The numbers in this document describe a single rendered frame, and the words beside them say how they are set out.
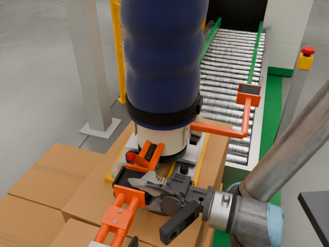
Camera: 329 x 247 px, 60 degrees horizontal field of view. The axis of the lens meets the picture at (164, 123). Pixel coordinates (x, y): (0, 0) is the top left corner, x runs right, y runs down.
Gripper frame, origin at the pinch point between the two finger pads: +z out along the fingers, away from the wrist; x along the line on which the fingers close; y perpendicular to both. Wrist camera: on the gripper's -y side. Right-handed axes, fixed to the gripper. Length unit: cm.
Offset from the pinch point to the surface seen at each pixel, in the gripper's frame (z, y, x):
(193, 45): -8.3, 22.8, 31.8
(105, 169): 17.2, 15.0, -12.4
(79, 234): 12.8, -8.5, -12.9
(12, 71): 264, 206, -108
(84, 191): 19.0, 4.5, -12.5
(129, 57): 6.7, 18.5, 28.3
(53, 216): 49, 14, -53
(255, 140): -33, 91, -47
